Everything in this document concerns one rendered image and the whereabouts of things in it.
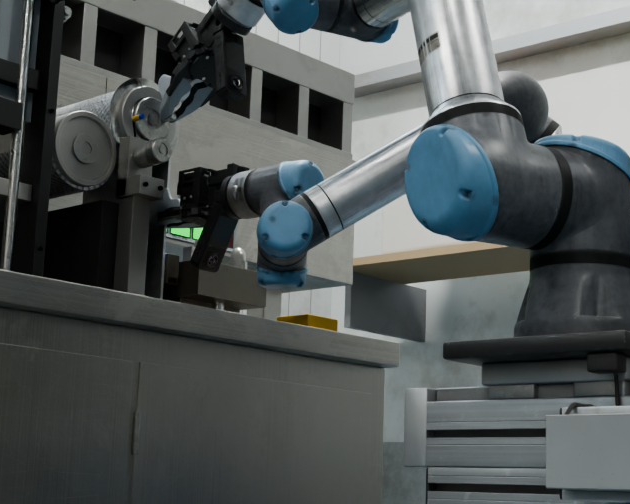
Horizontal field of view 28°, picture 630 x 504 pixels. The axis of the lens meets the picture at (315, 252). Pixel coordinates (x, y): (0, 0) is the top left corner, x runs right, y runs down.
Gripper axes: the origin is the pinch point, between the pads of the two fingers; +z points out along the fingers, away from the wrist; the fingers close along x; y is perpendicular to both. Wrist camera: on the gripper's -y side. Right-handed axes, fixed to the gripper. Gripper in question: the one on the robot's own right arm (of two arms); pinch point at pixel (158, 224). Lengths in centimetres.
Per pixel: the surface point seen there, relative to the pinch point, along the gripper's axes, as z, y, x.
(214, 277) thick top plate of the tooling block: -6.5, -8.5, -7.4
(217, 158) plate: 30, 26, -40
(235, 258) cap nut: -3.1, -3.6, -15.2
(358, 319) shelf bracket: 159, 26, -235
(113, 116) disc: -2.4, 15.3, 12.8
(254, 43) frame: 30, 54, -49
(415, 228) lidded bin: 124, 57, -225
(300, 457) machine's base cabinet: -29.2, -38.4, -6.1
